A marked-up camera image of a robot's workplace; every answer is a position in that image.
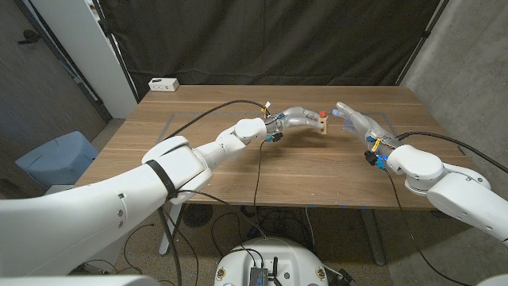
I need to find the blue plastic bin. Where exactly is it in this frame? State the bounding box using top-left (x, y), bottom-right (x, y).
top-left (14, 130), bottom-right (99, 191)

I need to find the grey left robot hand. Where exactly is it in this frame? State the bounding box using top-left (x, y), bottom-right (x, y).
top-left (266, 106), bottom-right (323, 136)

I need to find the grey table leg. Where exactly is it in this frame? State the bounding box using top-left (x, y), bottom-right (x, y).
top-left (359, 208), bottom-right (387, 266)

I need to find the thin black left wrist wire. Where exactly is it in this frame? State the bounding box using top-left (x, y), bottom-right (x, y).
top-left (176, 139), bottom-right (271, 242)

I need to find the white table leg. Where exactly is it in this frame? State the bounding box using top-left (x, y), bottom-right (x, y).
top-left (158, 203), bottom-right (184, 257)

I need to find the black backdrop curtain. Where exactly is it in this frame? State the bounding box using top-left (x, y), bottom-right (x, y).
top-left (97, 0), bottom-right (452, 99)

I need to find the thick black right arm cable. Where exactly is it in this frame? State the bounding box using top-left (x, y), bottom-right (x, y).
top-left (395, 131), bottom-right (508, 175)

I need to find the black door handle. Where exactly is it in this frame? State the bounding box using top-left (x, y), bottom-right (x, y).
top-left (17, 29), bottom-right (42, 44)

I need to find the white power strip box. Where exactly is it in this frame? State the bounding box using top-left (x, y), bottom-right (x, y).
top-left (148, 77), bottom-right (180, 93)

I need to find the round black floor fan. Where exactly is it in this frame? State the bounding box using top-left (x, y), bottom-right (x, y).
top-left (183, 203), bottom-right (214, 229)

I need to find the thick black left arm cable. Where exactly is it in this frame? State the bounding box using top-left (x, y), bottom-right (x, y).
top-left (158, 99), bottom-right (267, 286)

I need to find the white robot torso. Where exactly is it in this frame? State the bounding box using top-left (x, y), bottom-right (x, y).
top-left (214, 237), bottom-right (329, 286)

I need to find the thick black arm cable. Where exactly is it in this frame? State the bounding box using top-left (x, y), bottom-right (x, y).
top-left (158, 99), bottom-right (267, 286)
top-left (395, 131), bottom-right (508, 175)

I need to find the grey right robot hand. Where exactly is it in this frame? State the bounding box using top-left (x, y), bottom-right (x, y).
top-left (332, 101), bottom-right (402, 160)

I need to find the grey device on torso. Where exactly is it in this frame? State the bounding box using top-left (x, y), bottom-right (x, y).
top-left (248, 266), bottom-right (270, 286)

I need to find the thin black right wrist wire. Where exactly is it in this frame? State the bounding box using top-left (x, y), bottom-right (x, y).
top-left (383, 168), bottom-right (473, 286)

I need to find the black floor cable tangle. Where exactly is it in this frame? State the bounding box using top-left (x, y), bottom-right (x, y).
top-left (210, 204), bottom-right (318, 255)

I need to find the white cabinet panel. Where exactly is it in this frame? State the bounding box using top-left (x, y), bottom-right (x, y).
top-left (29, 0), bottom-right (139, 119)

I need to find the thin black wrist wire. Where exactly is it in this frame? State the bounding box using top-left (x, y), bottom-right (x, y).
top-left (176, 139), bottom-right (271, 242)
top-left (383, 168), bottom-right (473, 286)

